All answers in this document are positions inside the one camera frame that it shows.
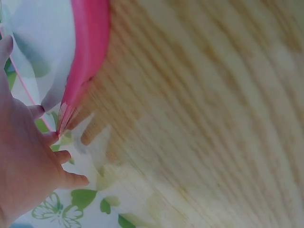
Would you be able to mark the person's left hand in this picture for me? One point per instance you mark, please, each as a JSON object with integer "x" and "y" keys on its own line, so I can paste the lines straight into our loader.
{"x": 21, "y": 152}

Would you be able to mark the translucent pouch with pink edge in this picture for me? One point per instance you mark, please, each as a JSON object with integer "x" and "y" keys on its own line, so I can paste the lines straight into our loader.
{"x": 91, "y": 45}

